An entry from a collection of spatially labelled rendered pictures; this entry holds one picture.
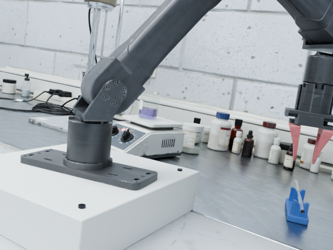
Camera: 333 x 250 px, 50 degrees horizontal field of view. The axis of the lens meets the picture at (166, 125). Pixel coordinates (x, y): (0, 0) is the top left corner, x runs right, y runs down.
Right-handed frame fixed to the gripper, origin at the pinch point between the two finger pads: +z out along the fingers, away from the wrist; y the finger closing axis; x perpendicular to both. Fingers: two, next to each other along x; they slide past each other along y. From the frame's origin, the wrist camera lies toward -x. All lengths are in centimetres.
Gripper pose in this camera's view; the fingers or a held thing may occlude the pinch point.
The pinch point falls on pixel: (304, 157)
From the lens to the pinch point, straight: 76.2
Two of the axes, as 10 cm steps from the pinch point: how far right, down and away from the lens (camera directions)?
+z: -1.3, 9.8, 1.5
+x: -2.9, 1.1, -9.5
